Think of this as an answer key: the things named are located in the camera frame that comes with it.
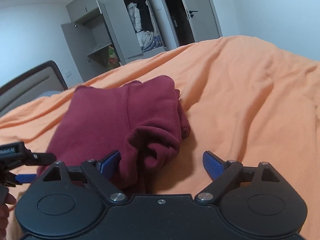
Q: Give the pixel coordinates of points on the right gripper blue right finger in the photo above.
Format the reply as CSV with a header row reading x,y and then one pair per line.
x,y
225,176

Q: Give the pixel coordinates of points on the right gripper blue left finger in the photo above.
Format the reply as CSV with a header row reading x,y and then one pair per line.
x,y
99,173

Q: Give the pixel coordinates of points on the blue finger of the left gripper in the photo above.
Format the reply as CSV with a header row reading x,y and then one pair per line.
x,y
25,178

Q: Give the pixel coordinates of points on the maroon red garment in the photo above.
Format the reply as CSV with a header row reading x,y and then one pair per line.
x,y
144,121

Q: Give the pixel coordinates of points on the pile of white blue clothes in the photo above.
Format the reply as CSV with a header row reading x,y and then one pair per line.
x,y
148,40

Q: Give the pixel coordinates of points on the dark hanging clothes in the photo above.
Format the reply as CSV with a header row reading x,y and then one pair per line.
x,y
145,17

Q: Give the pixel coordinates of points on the person's left hand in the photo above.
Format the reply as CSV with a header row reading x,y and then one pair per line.
x,y
5,212

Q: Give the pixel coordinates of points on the checkered blue white pillow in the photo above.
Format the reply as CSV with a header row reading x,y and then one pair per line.
x,y
47,94

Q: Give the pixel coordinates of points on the orange bed sheet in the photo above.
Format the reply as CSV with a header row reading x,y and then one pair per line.
x,y
245,99

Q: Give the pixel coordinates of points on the dark brown padded headboard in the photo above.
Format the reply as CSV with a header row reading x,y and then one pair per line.
x,y
39,81

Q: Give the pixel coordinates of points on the colourful bag in wardrobe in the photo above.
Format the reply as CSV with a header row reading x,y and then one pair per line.
x,y
113,61

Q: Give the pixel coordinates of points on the grey wardrobe with open doors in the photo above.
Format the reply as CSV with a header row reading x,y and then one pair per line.
x,y
96,24

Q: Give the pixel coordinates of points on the white hanging jacket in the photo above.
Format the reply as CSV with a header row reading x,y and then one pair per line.
x,y
134,15

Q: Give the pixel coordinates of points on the grey room door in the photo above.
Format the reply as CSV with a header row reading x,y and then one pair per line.
x,y
201,19

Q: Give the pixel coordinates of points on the white wall socket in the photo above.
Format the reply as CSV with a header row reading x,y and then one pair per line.
x,y
68,74

